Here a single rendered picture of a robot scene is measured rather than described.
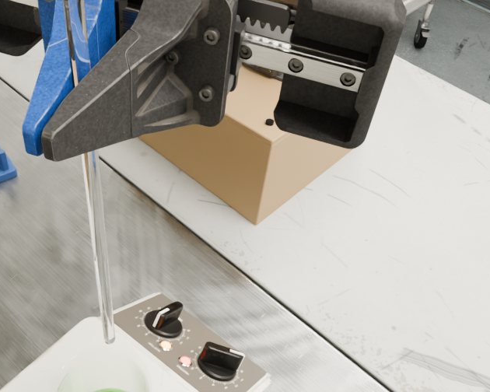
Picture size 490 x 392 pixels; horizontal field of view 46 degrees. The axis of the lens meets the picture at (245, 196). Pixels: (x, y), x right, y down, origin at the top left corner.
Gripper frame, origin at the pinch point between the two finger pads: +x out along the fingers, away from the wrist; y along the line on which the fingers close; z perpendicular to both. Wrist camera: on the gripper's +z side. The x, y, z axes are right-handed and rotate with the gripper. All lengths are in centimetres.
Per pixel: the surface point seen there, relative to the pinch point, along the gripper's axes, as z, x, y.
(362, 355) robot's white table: -34.4, -16.2, 16.1
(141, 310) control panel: -29.6, -10.6, -3.0
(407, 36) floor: -119, -251, 28
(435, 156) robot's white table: -34, -47, 21
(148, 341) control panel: -28.4, -7.4, -1.0
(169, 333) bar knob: -29.0, -9.1, 0.1
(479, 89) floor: -119, -221, 62
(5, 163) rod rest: -32.1, -23.9, -24.3
